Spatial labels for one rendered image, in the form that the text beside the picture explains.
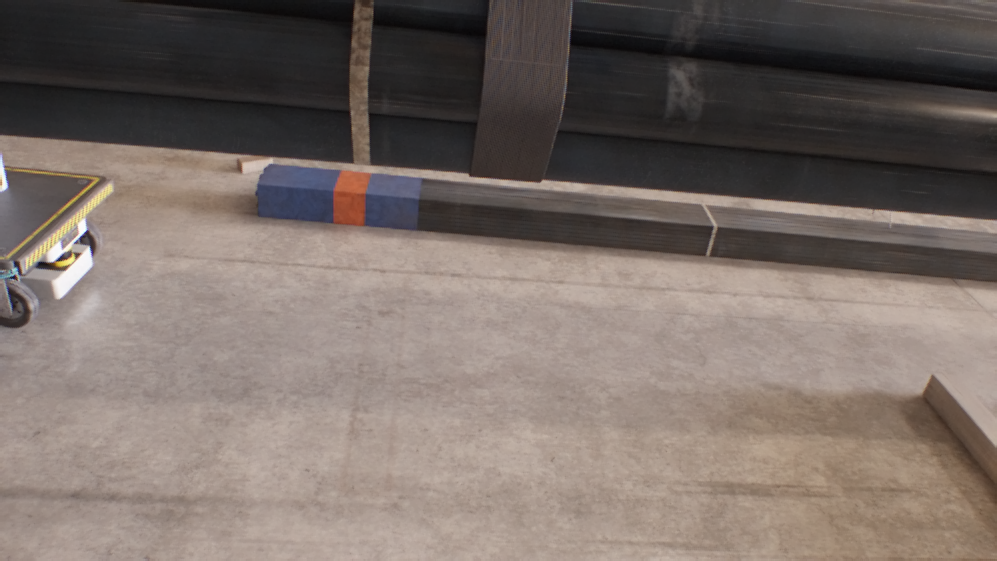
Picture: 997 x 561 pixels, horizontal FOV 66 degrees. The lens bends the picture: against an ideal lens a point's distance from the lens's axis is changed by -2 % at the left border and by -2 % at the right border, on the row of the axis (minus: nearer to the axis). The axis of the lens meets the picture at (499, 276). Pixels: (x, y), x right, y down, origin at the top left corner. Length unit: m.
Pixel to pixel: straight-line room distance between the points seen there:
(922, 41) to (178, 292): 2.55
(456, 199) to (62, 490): 2.00
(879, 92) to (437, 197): 2.30
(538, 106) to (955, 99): 0.81
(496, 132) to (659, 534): 1.30
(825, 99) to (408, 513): 1.47
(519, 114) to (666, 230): 2.32
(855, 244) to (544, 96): 2.81
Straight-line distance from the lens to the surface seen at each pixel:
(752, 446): 2.71
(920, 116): 1.68
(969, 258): 4.37
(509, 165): 1.54
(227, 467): 2.38
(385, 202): 3.55
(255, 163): 4.14
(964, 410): 3.15
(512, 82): 1.41
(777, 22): 1.58
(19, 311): 3.05
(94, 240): 3.37
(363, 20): 1.43
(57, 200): 3.21
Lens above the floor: 1.64
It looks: 30 degrees down
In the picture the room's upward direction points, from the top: 7 degrees clockwise
